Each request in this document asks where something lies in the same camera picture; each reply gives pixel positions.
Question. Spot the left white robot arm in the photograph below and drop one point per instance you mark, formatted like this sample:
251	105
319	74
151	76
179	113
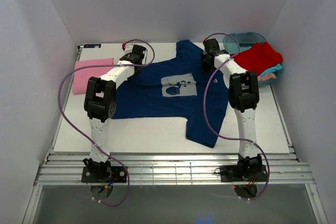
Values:
101	99

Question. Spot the blue mickey t-shirt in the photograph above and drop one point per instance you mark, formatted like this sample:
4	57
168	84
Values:
175	88

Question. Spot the folded pink t-shirt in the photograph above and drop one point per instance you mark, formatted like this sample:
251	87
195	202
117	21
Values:
81	77

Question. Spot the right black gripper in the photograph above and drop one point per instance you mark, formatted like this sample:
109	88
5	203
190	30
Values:
206	68

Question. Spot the red t-shirt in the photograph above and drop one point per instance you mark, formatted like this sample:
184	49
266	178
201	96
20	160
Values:
260	57

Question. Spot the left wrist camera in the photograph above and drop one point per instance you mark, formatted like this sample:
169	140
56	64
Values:
128	48

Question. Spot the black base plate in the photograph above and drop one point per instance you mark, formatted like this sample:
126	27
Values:
114	173
231	173

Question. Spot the blue label sticker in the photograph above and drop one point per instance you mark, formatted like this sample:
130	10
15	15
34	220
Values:
92	46

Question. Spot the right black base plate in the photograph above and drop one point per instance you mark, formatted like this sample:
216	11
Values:
231	173

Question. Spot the light blue t-shirt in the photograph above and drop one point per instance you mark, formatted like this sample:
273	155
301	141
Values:
273	69

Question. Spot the teal plastic basket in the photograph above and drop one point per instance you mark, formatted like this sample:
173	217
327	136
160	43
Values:
236	42

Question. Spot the aluminium frame rail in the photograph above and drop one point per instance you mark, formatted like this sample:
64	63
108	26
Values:
172	169

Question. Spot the light pink t-shirt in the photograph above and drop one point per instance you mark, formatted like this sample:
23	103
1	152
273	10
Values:
266	77

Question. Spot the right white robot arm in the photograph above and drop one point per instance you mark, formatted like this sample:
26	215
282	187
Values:
243	97

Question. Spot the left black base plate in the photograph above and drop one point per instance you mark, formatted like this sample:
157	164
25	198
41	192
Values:
114	173

